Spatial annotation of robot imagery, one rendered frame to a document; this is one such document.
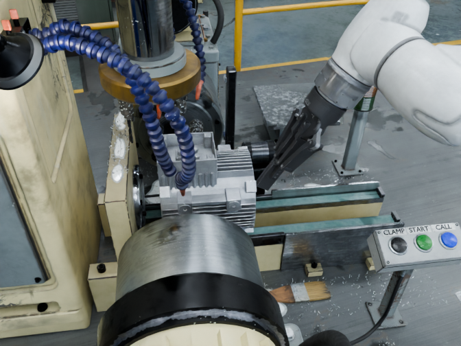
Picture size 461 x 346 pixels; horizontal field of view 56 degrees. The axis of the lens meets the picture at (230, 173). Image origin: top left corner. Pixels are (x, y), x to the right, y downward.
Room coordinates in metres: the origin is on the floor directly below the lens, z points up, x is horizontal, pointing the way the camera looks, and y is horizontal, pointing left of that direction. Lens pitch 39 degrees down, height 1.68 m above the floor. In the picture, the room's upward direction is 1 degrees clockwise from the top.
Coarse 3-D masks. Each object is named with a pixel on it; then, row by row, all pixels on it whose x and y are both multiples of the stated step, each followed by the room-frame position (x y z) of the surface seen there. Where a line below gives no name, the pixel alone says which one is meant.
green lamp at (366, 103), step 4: (360, 100) 1.09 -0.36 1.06; (364, 100) 1.09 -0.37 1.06; (368, 100) 1.09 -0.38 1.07; (372, 100) 1.09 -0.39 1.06; (360, 104) 1.09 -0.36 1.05; (364, 104) 1.08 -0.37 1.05; (368, 104) 1.09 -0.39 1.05; (372, 104) 1.09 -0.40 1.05; (356, 108) 1.09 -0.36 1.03; (360, 108) 1.09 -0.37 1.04; (364, 108) 1.08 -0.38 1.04; (368, 108) 1.09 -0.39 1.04
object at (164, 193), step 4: (240, 148) 0.81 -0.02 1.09; (244, 148) 0.81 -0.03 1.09; (248, 184) 0.69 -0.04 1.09; (252, 184) 0.69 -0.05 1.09; (256, 184) 0.69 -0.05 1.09; (160, 188) 0.67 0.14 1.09; (164, 188) 0.67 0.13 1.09; (168, 188) 0.67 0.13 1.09; (248, 188) 0.68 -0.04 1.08; (252, 188) 0.68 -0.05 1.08; (256, 188) 0.68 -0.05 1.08; (160, 192) 0.66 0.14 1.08; (164, 192) 0.66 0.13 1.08; (168, 192) 0.66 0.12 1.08; (248, 192) 0.68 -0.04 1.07; (252, 192) 0.68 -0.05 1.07; (160, 196) 0.65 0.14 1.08; (164, 196) 0.65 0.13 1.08; (168, 196) 0.66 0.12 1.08; (248, 232) 0.68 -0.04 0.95; (252, 232) 0.68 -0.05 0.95
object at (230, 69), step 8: (232, 72) 0.87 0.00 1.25; (224, 80) 0.87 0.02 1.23; (232, 80) 0.87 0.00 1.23; (232, 88) 0.87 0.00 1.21; (232, 96) 0.87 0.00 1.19; (232, 104) 0.87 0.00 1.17; (232, 112) 0.87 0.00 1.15; (232, 120) 0.87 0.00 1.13; (232, 128) 0.87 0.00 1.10; (224, 136) 0.87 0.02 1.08; (232, 136) 0.87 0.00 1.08; (232, 144) 0.87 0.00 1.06
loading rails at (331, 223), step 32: (288, 192) 0.84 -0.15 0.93; (320, 192) 0.85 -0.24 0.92; (352, 192) 0.86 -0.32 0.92; (256, 224) 0.79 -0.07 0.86; (288, 224) 0.74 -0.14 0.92; (320, 224) 0.74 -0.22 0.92; (352, 224) 0.74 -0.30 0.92; (384, 224) 0.73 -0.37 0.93; (288, 256) 0.69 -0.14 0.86; (320, 256) 0.71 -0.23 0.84; (352, 256) 0.72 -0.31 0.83
